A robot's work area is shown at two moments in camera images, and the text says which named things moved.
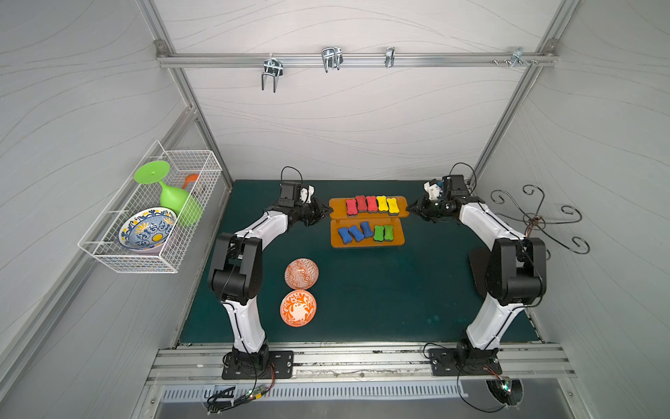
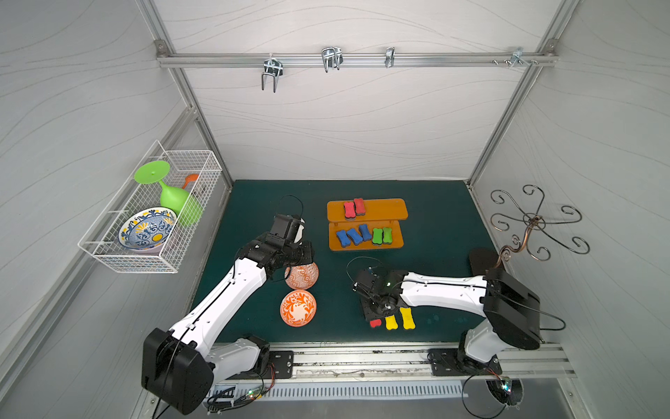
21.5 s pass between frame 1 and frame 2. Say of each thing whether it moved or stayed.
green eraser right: stayed
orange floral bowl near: stayed
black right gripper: moved
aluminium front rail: stayed
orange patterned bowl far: stayed
